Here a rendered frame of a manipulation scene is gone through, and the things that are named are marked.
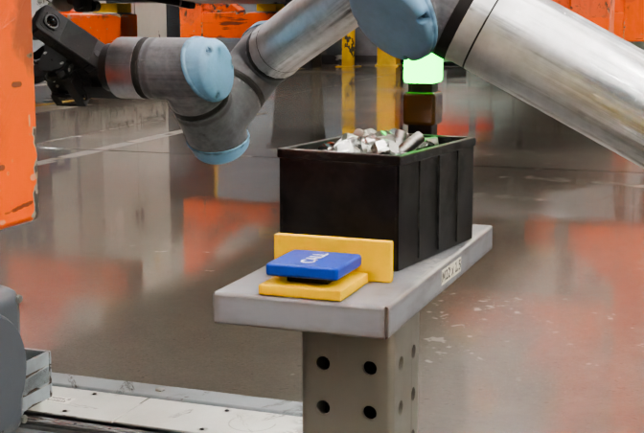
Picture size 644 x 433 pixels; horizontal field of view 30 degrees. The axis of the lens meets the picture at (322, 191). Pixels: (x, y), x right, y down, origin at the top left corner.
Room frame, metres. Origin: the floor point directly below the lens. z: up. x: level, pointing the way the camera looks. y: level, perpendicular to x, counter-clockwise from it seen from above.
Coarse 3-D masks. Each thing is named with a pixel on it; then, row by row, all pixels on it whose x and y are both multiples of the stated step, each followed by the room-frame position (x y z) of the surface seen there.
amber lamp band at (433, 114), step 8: (408, 96) 1.42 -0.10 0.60; (416, 96) 1.42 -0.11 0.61; (424, 96) 1.42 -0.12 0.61; (432, 96) 1.41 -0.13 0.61; (440, 96) 1.43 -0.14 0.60; (408, 104) 1.42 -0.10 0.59; (416, 104) 1.42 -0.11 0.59; (424, 104) 1.42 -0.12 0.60; (432, 104) 1.41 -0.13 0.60; (440, 104) 1.43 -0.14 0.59; (408, 112) 1.42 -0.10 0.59; (416, 112) 1.42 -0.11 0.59; (424, 112) 1.42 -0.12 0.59; (432, 112) 1.41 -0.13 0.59; (440, 112) 1.43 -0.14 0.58; (408, 120) 1.42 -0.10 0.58; (416, 120) 1.42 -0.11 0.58; (424, 120) 1.42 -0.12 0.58; (432, 120) 1.41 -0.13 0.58; (440, 120) 1.44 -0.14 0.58
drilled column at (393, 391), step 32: (416, 320) 1.24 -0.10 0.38; (320, 352) 1.19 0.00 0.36; (352, 352) 1.17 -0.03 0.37; (384, 352) 1.16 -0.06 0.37; (416, 352) 1.24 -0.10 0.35; (320, 384) 1.19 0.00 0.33; (352, 384) 1.17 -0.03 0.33; (384, 384) 1.16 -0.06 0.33; (416, 384) 1.24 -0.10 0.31; (320, 416) 1.19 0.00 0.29; (352, 416) 1.17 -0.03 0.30; (384, 416) 1.16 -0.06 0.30; (416, 416) 1.24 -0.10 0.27
